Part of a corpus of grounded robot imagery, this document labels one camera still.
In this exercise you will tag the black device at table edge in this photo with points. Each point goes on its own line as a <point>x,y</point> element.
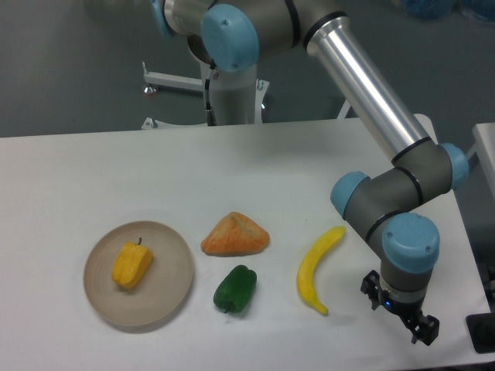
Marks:
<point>481,331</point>

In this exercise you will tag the yellow toy pepper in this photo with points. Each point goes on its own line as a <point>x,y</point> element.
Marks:
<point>131,264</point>

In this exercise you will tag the white side table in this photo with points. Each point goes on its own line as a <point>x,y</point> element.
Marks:
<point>481,153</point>

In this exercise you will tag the orange toy pumpkin slice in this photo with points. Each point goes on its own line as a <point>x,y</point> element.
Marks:
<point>235,235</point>

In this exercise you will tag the green toy pepper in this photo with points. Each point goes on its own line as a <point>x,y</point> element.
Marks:
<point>235,291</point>

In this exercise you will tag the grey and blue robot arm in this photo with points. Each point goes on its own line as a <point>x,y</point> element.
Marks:
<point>231,37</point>

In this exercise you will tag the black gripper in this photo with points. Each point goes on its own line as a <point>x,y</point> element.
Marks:
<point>405,304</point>

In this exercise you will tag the blue bag in background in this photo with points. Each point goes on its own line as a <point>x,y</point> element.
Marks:
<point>481,11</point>

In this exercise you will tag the yellow toy banana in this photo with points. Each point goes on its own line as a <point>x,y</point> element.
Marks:
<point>305,278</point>

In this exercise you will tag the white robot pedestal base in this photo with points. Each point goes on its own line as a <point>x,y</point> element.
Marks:
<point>289,87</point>

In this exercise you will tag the beige round plate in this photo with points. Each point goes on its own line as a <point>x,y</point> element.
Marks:
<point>159,294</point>

